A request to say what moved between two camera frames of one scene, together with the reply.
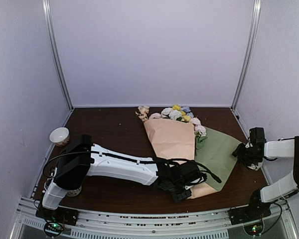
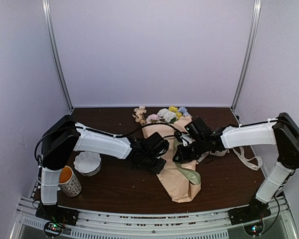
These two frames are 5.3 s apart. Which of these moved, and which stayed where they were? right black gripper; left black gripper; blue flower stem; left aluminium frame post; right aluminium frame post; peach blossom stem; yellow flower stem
Moved: blue flower stem; peach blossom stem; right black gripper; yellow flower stem; left black gripper
Stayed: left aluminium frame post; right aluminium frame post
